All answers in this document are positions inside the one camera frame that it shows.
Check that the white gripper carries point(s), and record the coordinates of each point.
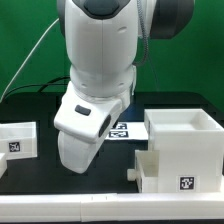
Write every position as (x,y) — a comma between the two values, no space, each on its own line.
(83,126)

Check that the white drawer box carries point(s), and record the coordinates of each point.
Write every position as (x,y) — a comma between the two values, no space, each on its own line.
(18,140)
(145,171)

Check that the large white drawer cabinet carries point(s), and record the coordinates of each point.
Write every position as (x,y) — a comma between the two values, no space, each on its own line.
(190,144)

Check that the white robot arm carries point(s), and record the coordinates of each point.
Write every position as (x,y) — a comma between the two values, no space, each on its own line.
(101,40)

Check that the white marker sheet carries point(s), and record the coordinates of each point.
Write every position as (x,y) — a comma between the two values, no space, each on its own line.
(128,131)

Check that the white left rail piece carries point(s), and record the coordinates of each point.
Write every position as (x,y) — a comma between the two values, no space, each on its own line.
(3,164)

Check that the white front rail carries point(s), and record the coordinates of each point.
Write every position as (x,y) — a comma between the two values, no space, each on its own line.
(111,207)

